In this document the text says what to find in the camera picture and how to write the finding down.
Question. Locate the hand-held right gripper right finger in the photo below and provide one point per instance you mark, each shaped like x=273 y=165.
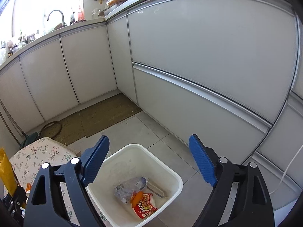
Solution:
x=203 y=163

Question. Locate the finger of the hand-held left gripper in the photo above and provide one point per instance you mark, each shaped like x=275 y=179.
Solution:
x=16 y=198

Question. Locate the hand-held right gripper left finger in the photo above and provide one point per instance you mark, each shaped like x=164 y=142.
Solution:
x=93 y=165

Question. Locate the yellow plastic bag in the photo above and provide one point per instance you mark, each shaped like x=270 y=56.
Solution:
x=7 y=170

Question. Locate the white plastic bin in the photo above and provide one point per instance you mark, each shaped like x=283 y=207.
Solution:
x=132 y=160

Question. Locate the clear plastic bottle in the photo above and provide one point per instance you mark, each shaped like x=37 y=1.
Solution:
x=127 y=186

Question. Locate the crushed red noodle cup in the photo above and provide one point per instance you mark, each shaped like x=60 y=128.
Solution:
x=144 y=208

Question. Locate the brown floor mat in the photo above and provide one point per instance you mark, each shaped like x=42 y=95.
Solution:
x=109 y=113
x=68 y=127

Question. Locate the floral tablecloth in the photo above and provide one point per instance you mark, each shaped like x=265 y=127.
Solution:
x=35 y=151

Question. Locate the white sink base cabinet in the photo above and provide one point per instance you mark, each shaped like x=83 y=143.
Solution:
x=47 y=75

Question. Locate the white drawer base cabinet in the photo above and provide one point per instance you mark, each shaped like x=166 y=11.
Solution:
x=201 y=52

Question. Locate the metal kitchen faucet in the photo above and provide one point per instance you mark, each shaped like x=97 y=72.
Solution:
x=63 y=19

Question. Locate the clear glass jar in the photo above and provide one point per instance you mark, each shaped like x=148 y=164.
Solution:
x=95 y=13

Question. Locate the red-capped drink bottle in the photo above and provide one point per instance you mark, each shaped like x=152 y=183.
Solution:
x=80 y=14

